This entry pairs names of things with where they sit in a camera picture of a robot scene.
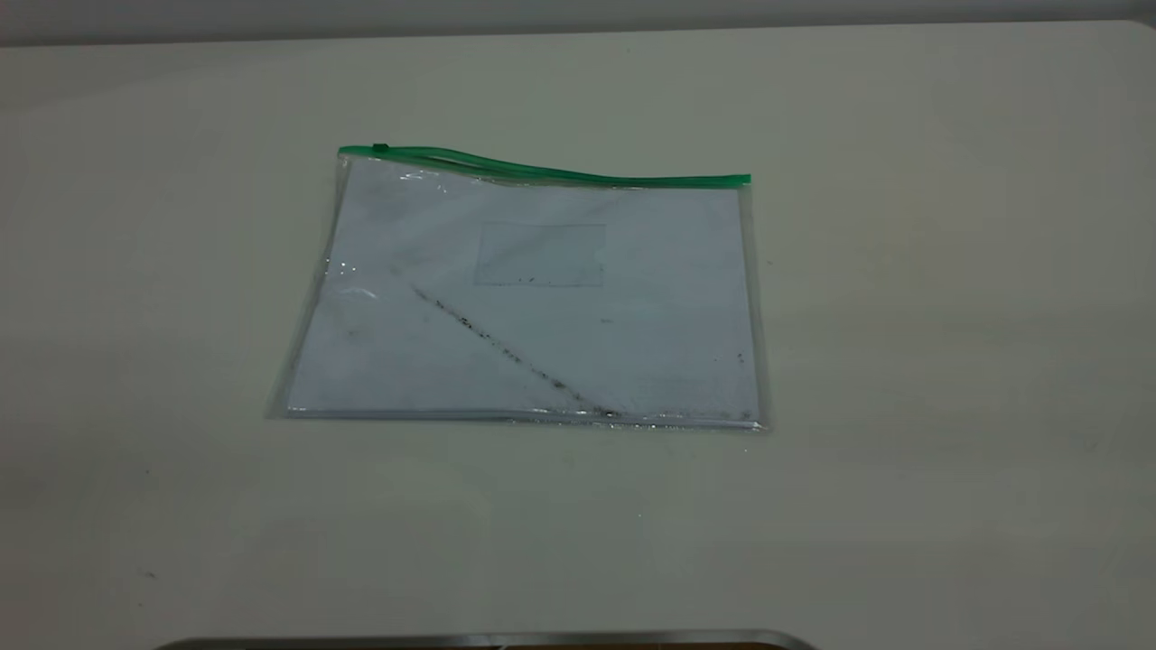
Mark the grey metal rim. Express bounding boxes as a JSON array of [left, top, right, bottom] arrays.
[[154, 629, 818, 650]]

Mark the clear plastic zipper bag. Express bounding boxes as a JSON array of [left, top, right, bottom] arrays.
[[266, 143, 773, 432]]

